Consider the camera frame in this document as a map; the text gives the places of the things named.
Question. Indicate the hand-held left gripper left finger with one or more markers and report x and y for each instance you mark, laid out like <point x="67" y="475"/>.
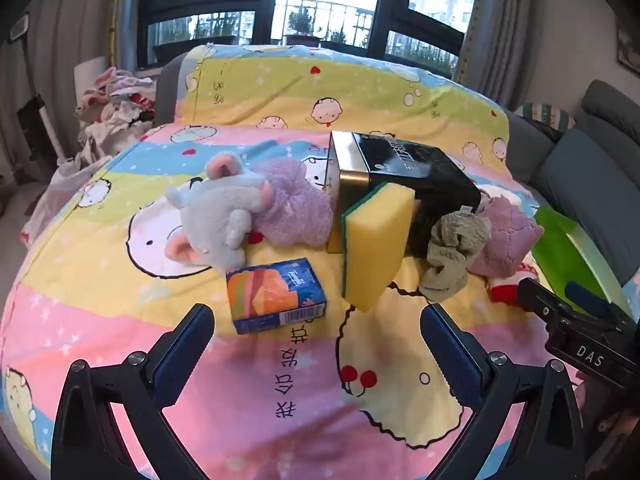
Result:
<point x="182" y="355"/>

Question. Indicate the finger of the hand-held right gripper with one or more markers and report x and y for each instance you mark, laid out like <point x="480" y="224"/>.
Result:
<point x="542" y="305"/>
<point x="592" y="301"/>

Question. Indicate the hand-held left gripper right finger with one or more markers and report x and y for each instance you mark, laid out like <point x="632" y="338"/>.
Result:
<point x="452" y="355"/>

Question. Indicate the green box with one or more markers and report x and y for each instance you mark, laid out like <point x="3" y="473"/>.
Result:
<point x="560" y="255"/>

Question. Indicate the pink quilted cloth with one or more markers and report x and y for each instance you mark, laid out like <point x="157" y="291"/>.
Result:
<point x="507" y="240"/>

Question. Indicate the yellow and green sponge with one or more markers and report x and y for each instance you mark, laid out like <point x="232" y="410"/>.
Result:
<point x="375" y="250"/>

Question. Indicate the grey plush mouse toy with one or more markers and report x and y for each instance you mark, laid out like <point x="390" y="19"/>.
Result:
<point x="215" y="215"/>

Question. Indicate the purple fluffy cloth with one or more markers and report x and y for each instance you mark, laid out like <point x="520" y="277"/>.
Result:
<point x="295" y="205"/>

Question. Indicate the cartoon printed blanket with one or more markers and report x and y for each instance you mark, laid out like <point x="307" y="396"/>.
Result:
<point x="280" y="385"/>

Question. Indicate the blue and orange tissue packet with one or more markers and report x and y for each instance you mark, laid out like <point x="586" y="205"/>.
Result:
<point x="272" y="295"/>

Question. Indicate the grey sofa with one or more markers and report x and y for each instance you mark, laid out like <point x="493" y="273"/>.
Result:
<point x="585" y="170"/>

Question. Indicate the striped pillow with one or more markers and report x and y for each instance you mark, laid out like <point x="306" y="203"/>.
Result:
<point x="547" y="115"/>

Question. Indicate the black and gold tin box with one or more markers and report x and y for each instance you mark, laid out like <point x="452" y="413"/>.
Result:
<point x="400" y="160"/>

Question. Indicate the pile of clothes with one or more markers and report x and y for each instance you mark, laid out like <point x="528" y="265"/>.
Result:
<point x="117" y="110"/>

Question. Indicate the framed landscape painting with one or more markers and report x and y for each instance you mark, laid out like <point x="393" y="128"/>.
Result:
<point x="629" y="45"/>

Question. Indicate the grey curtain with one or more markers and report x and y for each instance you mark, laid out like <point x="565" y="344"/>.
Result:
<point x="112" y="10"/>
<point x="495" y="35"/>

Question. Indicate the white panel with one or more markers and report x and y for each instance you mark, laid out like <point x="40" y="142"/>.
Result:
<point x="90" y="77"/>

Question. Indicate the black framed window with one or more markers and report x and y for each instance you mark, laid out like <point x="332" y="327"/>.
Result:
<point x="260" y="15"/>

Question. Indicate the potted balcony plant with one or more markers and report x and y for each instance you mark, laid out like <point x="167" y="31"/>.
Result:
<point x="301" y="25"/>

